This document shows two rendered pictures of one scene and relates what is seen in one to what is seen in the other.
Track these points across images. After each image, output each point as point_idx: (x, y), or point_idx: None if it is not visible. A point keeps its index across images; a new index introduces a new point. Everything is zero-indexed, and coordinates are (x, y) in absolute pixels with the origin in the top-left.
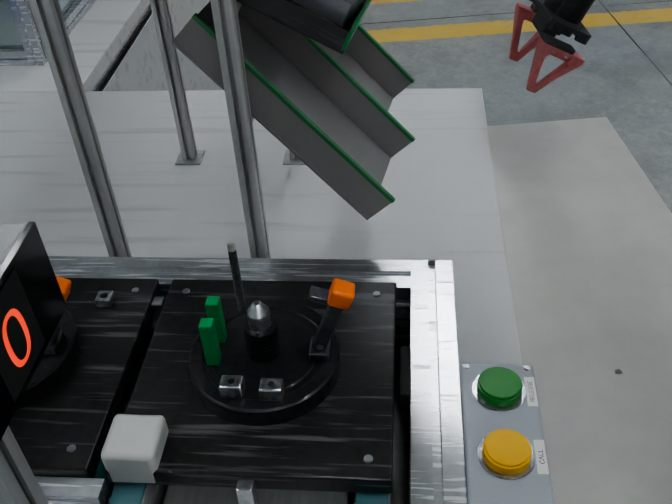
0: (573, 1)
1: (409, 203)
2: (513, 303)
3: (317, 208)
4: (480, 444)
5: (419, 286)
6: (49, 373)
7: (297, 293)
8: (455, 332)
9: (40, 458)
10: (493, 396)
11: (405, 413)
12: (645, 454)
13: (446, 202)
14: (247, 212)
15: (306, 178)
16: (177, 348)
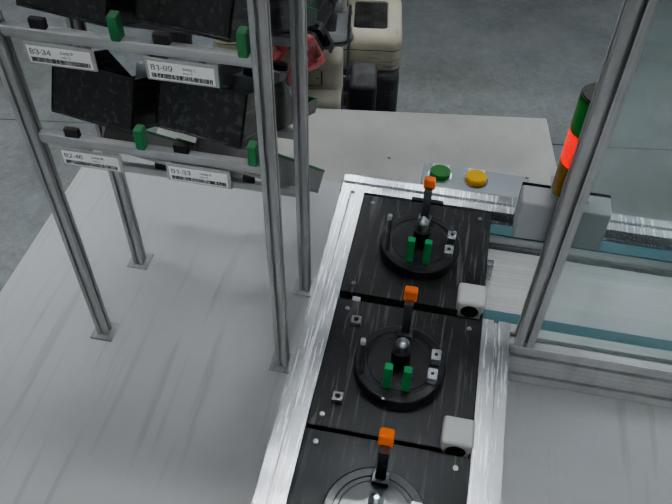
0: (190, 41)
1: (225, 207)
2: (333, 181)
3: (212, 254)
4: (470, 186)
5: (364, 189)
6: (426, 334)
7: (365, 233)
8: (400, 182)
9: (474, 341)
10: (448, 174)
11: None
12: (437, 163)
13: (231, 190)
14: (308, 237)
15: (171, 257)
16: (401, 286)
